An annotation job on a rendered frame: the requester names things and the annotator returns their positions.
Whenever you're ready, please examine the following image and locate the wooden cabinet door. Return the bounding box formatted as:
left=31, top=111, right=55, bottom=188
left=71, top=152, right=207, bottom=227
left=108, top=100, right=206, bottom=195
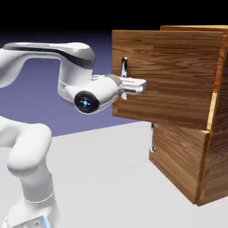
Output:
left=148, top=122, right=210, bottom=205
left=111, top=29, right=228, bottom=131

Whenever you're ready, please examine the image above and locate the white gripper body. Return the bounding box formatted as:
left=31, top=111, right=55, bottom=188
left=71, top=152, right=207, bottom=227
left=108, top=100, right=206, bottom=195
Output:
left=118, top=77, right=147, bottom=95

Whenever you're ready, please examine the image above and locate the wooden cabinet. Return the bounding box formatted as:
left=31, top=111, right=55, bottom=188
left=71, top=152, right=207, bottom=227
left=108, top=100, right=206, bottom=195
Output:
left=148, top=25, right=228, bottom=207

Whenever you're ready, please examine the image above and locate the curved silver door handle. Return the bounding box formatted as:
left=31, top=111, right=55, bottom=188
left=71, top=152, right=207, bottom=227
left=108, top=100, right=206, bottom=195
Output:
left=120, top=56, right=128, bottom=100
left=149, top=122, right=157, bottom=153

